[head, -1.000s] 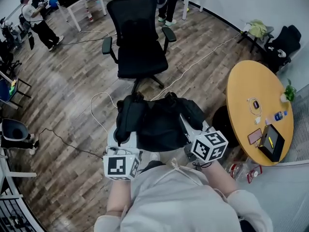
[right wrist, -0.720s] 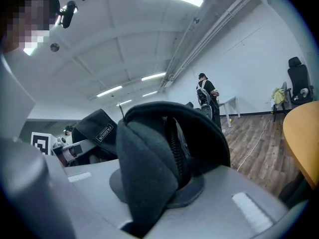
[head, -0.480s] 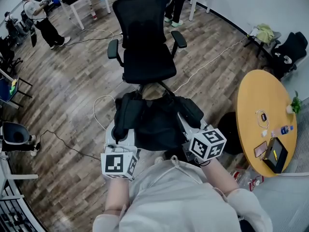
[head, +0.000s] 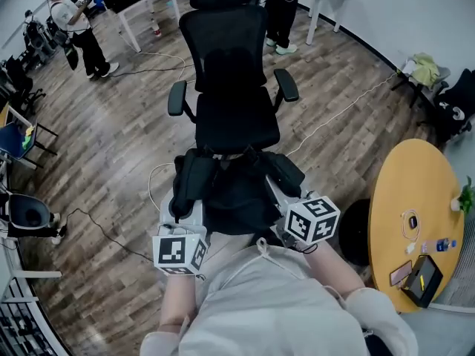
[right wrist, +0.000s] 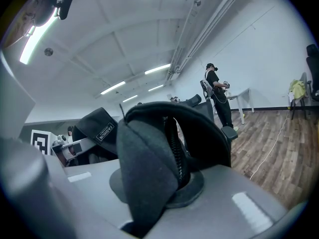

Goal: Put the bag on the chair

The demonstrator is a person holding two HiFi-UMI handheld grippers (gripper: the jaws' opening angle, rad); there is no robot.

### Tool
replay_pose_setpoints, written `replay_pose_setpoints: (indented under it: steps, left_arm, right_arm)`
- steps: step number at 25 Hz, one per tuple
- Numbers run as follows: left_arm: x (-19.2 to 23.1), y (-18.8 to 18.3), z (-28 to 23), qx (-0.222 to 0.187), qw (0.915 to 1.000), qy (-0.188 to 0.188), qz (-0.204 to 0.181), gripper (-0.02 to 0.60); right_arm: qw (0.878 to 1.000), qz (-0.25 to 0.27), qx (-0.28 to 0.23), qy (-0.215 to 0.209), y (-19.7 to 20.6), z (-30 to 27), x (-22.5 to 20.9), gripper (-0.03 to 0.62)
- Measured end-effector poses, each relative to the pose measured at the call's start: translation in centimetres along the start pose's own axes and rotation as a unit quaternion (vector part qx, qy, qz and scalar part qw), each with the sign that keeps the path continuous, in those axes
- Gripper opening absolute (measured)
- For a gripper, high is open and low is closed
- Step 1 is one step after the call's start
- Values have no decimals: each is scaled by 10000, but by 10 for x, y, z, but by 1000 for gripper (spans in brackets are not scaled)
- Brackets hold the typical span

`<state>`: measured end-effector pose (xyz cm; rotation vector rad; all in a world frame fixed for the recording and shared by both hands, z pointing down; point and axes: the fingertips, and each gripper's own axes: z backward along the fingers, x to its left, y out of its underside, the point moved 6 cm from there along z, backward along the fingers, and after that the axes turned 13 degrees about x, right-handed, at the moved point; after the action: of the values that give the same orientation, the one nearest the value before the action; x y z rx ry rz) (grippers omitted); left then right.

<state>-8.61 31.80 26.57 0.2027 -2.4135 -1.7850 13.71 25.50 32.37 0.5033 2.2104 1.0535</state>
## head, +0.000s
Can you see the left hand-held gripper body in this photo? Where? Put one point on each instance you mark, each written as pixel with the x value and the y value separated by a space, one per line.
pixel 178 232

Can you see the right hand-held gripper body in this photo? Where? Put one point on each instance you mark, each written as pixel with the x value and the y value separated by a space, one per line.
pixel 308 221

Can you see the black bag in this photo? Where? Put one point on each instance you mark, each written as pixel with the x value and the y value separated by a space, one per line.
pixel 230 195

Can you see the person's right forearm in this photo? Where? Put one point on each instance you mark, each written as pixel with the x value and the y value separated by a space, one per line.
pixel 330 269

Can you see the person's left forearm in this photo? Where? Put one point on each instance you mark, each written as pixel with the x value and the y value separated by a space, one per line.
pixel 178 302

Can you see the white and black shell chair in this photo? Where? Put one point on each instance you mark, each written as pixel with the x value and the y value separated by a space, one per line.
pixel 27 217

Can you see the black chair with white print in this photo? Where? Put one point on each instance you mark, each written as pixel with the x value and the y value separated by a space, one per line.
pixel 451 106

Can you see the blue chair with toys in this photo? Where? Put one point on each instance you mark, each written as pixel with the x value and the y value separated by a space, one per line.
pixel 18 139

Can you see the grey chair with yellow-green cloth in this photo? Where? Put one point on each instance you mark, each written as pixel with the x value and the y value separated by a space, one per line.
pixel 421 74

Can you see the black office chair with wheels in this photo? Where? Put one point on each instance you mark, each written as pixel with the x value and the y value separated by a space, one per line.
pixel 20 84

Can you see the black round stool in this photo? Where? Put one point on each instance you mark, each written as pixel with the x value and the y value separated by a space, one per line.
pixel 356 232

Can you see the person's light hooded top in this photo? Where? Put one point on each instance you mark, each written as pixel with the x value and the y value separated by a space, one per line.
pixel 274 306

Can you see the small dark earbud case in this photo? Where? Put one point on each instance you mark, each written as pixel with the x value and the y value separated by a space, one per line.
pixel 412 221

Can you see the pink smartphone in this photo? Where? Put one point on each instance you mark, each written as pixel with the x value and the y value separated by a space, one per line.
pixel 400 273

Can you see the round yellow table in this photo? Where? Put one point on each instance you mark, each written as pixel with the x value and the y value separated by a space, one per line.
pixel 415 221

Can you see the black box with yellow interior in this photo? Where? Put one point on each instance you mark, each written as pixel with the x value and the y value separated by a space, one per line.
pixel 423 280

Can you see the clear water bottle blue label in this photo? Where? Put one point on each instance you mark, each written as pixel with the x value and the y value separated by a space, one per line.
pixel 439 245

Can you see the small potted green plant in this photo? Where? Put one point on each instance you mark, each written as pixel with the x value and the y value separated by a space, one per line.
pixel 464 198

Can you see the white metal rack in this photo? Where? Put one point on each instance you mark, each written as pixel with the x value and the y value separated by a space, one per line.
pixel 18 302

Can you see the white desk with black top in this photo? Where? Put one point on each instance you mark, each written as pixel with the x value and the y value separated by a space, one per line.
pixel 144 9

